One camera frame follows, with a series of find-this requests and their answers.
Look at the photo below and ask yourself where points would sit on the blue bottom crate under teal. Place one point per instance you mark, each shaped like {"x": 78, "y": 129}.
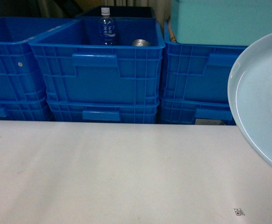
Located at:
{"x": 173, "y": 111}

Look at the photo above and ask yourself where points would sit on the metal can in crate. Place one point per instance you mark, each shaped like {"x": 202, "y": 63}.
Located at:
{"x": 141, "y": 43}

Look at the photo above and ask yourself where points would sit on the blue crate far left top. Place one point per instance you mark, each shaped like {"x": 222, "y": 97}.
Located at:
{"x": 20, "y": 76}

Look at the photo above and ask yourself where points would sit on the blue crate far left bottom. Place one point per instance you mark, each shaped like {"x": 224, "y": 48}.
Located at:
{"x": 37, "y": 110}

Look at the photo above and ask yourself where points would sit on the light blue round tray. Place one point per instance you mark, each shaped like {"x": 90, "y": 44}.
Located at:
{"x": 250, "y": 96}

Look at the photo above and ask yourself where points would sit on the blue crate under teal bin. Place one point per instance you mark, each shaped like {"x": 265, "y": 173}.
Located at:
{"x": 196, "y": 72}

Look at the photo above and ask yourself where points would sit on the blue crate holding bottle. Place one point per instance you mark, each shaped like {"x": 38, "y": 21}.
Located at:
{"x": 77, "y": 67}

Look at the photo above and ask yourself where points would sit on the blue bottom crate middle stack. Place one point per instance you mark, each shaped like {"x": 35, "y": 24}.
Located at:
{"x": 103, "y": 113}

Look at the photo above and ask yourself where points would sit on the teal plastic bin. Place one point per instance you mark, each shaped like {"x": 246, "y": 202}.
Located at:
{"x": 221, "y": 22}

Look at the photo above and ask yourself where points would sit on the water bottle blue label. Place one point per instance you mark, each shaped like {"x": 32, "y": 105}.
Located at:
{"x": 106, "y": 27}

